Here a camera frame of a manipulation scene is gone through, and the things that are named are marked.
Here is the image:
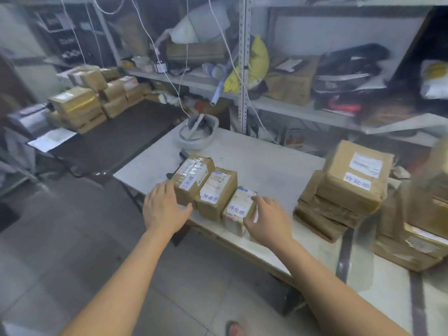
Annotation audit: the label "person's left hand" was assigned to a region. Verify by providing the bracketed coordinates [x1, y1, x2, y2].
[142, 181, 193, 239]

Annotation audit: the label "person's right hand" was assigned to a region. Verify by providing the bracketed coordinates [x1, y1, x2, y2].
[243, 196, 294, 251]

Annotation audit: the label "parcels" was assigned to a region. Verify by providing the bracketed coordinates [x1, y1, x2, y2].
[293, 136, 448, 273]

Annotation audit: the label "transparent plastic divider black base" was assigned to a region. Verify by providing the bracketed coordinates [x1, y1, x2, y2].
[337, 226, 355, 285]
[408, 270, 430, 336]

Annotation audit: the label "person's right forearm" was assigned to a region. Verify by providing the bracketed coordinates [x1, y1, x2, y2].
[273, 238, 410, 336]

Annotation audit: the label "person's left forearm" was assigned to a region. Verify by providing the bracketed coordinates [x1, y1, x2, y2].
[61, 231, 175, 336]

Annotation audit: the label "grey label printer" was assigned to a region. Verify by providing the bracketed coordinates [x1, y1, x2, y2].
[7, 103, 54, 138]

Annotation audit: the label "black metal table leg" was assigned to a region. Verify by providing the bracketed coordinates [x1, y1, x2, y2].
[120, 178, 192, 247]

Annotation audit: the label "dark table centre support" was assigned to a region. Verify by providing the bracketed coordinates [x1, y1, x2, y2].
[267, 273, 303, 316]

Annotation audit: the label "black rubber mat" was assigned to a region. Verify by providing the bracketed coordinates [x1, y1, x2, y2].
[35, 99, 189, 180]

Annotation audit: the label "colourful printed paper box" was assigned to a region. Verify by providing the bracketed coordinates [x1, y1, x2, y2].
[283, 129, 306, 150]

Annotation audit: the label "grey metal shelf rack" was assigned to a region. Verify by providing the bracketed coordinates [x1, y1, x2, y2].
[238, 0, 448, 148]

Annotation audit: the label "rolled pale paper poster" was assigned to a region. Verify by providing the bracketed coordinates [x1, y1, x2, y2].
[210, 49, 232, 106]

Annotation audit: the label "white paper sheet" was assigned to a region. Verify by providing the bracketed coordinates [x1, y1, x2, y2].
[27, 127, 78, 154]

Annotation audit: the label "row of big cardboard cartons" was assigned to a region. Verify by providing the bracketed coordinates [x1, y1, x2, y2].
[45, 64, 152, 136]

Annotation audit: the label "blurred grey storage rack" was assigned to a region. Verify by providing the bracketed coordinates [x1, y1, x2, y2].
[91, 0, 245, 105]

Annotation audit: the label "black tape roll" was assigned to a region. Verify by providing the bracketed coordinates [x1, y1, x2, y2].
[248, 82, 269, 101]

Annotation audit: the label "pink plastic packet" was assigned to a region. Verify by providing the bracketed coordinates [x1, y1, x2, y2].
[327, 101, 362, 114]

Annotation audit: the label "crumpled cardboard box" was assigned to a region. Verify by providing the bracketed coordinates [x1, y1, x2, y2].
[264, 54, 320, 106]

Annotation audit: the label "brown parcel in clear wrap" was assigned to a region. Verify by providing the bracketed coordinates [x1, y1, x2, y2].
[357, 101, 417, 129]

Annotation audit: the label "grey and black mailer bag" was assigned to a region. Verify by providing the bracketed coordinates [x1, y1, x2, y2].
[313, 71, 385, 99]

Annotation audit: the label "flat green-printed cardboard box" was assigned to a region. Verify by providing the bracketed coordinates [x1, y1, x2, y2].
[166, 42, 229, 66]

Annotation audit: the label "yellow plastic bag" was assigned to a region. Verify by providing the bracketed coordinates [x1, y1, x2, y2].
[224, 35, 270, 93]

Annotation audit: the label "white gridded plastic bag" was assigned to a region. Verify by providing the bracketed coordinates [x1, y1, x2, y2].
[364, 113, 448, 136]

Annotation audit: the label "crumpled brown paper sack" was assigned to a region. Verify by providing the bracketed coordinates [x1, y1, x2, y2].
[115, 17, 148, 57]

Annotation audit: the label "white foam sheet bundle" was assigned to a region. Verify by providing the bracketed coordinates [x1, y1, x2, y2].
[154, 3, 231, 47]

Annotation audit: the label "black fluffy plastic bag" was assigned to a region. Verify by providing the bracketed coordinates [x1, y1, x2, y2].
[318, 43, 391, 73]

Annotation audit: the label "white mailer bag yellow patch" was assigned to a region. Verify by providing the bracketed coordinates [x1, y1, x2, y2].
[420, 59, 448, 101]

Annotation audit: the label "white headset grey strap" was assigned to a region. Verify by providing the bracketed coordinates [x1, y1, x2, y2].
[178, 114, 220, 151]

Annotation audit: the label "thin white wire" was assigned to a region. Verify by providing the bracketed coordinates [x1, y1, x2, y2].
[129, 0, 190, 119]

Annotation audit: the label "thick white cord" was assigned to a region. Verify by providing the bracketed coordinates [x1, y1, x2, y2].
[206, 0, 269, 134]

